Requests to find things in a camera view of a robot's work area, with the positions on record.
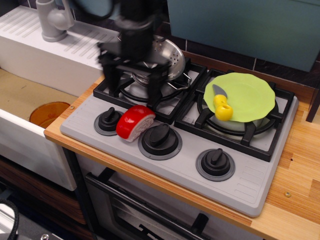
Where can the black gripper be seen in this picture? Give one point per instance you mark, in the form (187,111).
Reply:
(134,43)

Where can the red white cheese wedge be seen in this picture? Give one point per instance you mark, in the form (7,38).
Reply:
(134,121)

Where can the yellow handled toy knife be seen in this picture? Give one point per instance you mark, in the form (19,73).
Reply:
(223,111)

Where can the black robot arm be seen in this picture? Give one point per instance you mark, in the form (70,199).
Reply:
(137,11)

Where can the black left burner grate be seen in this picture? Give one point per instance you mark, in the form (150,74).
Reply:
(174,94)

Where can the black burner grate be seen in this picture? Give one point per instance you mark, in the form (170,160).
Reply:
(174,94)
(262,139)

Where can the steel colander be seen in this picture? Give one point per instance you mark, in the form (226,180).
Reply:
(172,60)

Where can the black left stove knob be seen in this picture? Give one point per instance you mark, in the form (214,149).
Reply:
(105,124)

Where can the black stove knob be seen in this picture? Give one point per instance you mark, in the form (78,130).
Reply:
(160,142)
(105,124)
(215,165)

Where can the black middle stove knob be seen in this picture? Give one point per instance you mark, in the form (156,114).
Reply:
(160,142)

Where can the grey toy faucet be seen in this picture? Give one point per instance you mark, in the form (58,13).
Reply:
(54,22)

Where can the orange plastic bowl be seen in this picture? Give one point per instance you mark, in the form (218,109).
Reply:
(47,113)

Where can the white toy sink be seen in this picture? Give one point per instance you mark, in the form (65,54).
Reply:
(34,72)

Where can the green plastic plate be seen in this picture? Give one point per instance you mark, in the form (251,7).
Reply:
(250,97)

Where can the black right stove knob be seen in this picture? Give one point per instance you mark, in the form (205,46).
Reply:
(215,165)

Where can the toy oven door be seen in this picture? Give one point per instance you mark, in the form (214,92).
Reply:
(135,219)

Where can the black right burner grate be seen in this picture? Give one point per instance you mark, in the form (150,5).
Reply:
(262,139)

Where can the grey toy stove top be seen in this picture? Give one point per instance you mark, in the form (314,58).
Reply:
(246,191)

